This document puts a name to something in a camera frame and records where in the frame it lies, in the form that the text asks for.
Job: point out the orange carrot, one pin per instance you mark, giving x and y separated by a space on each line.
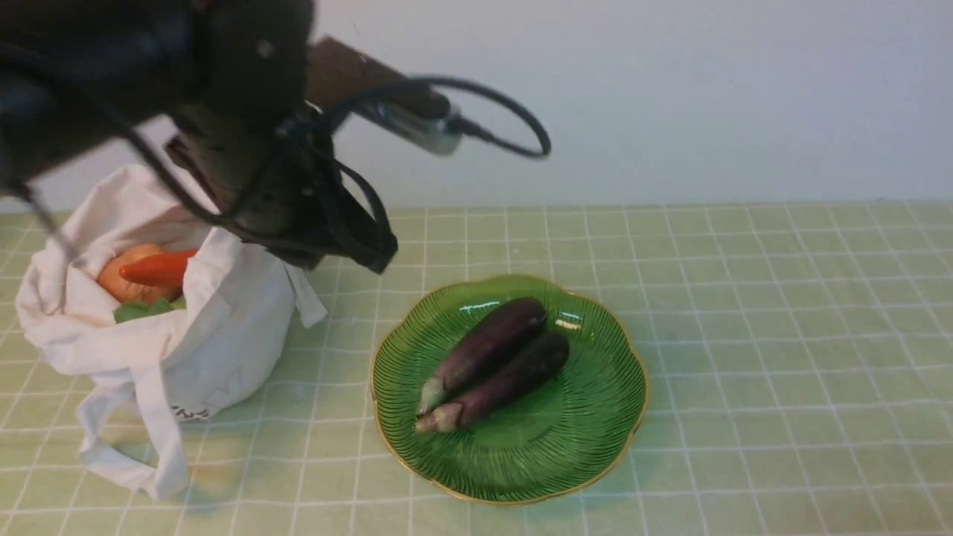
164 270

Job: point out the green glass plate gold rim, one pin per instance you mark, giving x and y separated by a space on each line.
557 440

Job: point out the upper purple eggplant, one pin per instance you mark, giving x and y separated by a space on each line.
484 347

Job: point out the green checkered tablecloth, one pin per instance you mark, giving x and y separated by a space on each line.
799 356

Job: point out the lower purple eggplant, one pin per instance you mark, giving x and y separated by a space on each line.
537 364

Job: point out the green leafy vegetable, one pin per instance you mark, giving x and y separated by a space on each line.
134 310

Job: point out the purple eggplant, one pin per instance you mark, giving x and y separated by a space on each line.
537 364
484 347

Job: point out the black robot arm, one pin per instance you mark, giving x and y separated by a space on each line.
210 94

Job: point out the wrist camera with brown mount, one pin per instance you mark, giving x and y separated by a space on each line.
342 81

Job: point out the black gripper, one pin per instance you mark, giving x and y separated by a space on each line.
263 182

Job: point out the white cloth bag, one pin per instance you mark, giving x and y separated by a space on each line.
151 374

